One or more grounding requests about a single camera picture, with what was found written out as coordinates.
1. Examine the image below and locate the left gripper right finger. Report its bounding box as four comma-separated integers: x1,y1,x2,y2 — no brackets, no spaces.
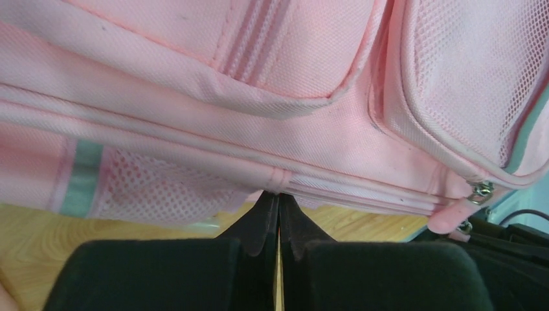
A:
279,194,493,310

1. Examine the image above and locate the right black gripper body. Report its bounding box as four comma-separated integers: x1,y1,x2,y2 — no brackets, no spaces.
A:
414,213,548,310

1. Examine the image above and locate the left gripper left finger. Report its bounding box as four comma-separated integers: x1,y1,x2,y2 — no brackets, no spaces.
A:
45,192,278,310

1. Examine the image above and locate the pink student backpack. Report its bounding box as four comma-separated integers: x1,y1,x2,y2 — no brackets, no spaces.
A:
1,1,548,234

